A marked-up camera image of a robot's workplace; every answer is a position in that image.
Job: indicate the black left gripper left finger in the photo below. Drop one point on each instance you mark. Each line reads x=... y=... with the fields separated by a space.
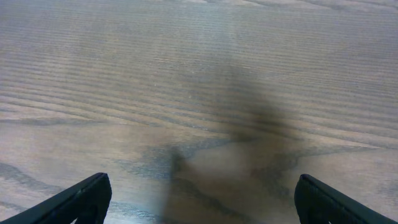
x=86 y=202

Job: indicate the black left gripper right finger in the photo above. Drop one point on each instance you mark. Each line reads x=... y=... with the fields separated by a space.
x=318 y=203

